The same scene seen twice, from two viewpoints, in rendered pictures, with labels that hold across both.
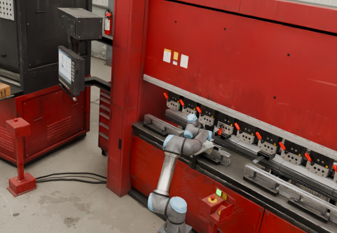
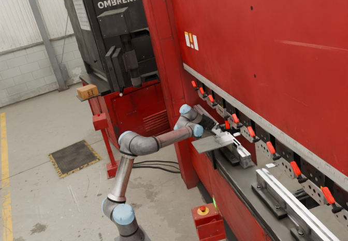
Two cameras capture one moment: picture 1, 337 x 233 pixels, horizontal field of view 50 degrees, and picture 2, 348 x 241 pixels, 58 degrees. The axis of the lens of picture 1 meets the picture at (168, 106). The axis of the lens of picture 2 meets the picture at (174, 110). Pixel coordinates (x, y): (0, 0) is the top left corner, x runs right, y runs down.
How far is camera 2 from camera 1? 1.80 m
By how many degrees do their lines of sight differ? 35
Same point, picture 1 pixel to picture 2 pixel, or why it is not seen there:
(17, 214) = (100, 195)
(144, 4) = not seen: outside the picture
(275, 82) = (250, 54)
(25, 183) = (115, 168)
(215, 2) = not seen: outside the picture
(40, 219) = not seen: hidden behind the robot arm
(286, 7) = not seen: outside the picture
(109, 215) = (168, 206)
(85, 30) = (109, 27)
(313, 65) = (274, 16)
